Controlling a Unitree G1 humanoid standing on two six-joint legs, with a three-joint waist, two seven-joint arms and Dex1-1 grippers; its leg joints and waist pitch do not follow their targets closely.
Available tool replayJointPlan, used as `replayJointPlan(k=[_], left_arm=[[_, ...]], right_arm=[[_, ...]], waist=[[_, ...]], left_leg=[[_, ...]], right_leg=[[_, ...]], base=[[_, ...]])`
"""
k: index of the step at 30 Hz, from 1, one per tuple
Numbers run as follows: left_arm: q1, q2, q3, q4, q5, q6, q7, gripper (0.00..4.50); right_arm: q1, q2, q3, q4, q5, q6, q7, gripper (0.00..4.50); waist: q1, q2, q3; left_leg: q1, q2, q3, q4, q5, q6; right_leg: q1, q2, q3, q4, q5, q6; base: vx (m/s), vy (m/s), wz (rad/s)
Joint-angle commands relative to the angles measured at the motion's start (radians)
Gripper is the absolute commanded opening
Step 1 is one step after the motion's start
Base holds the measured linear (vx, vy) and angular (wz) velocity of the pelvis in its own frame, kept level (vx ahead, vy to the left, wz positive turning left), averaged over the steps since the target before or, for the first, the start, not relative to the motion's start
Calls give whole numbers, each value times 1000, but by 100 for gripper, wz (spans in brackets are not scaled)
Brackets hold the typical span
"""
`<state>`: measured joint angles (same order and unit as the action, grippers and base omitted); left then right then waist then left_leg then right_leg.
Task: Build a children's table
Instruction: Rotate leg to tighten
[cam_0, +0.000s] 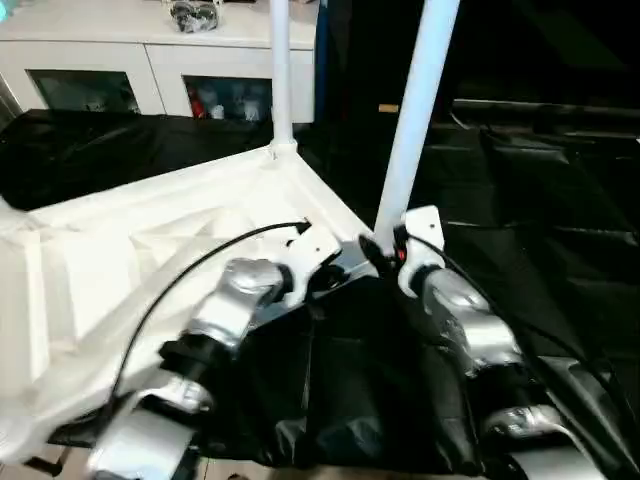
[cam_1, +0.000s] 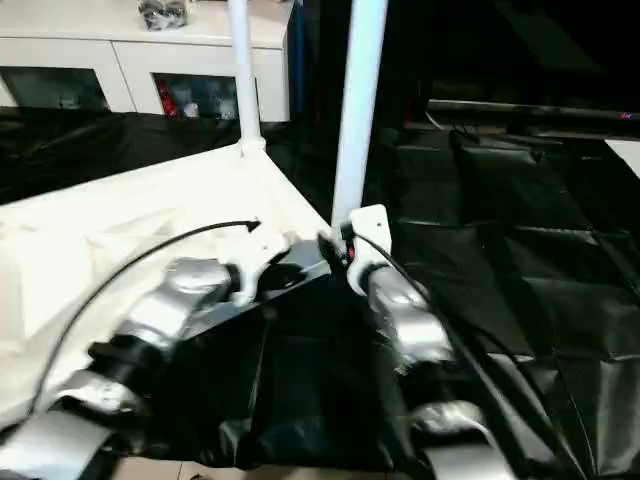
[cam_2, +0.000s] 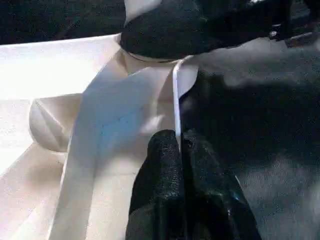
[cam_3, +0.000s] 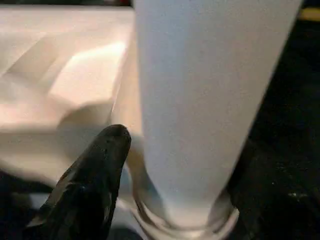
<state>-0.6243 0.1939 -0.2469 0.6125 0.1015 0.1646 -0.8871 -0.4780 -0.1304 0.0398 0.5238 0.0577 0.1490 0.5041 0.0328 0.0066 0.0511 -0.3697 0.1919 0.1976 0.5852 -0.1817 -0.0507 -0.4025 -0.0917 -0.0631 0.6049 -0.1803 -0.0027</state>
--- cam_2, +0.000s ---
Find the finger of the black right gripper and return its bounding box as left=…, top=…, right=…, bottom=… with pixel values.
left=119, top=0, right=281, bottom=62

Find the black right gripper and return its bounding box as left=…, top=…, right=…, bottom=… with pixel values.
left=270, top=0, right=320, bottom=49

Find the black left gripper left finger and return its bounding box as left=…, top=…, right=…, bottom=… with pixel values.
left=125, top=128, right=189, bottom=240

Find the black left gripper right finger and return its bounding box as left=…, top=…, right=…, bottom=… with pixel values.
left=181, top=128, right=262, bottom=240

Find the white plastic table leg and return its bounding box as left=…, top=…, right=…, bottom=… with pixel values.
left=120, top=0, right=198, bottom=65

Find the white plastic table top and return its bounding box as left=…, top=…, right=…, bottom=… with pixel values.
left=0, top=34, right=200, bottom=240

